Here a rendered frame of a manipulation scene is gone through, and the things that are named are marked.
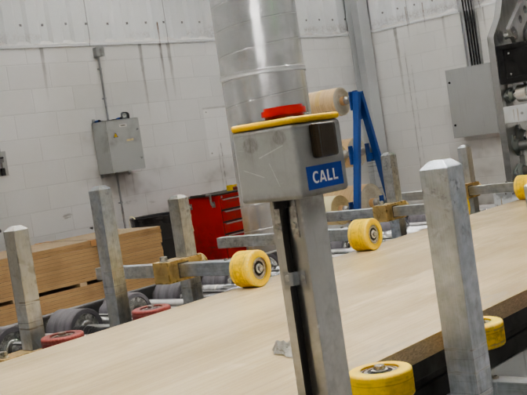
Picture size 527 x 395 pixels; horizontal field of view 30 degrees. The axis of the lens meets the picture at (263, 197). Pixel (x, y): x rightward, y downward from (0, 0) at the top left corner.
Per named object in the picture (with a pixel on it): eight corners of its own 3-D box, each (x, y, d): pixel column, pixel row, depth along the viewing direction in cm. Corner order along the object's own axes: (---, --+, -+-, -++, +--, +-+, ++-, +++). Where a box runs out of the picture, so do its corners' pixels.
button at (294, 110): (316, 121, 87) (314, 102, 87) (288, 124, 84) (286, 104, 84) (281, 126, 90) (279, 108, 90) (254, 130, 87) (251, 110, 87)
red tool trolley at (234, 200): (274, 261, 1012) (263, 183, 1008) (228, 276, 952) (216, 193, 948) (238, 263, 1041) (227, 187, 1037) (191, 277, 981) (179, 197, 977)
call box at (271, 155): (351, 196, 88) (339, 110, 88) (304, 207, 83) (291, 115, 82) (290, 201, 93) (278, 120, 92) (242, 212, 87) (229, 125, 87)
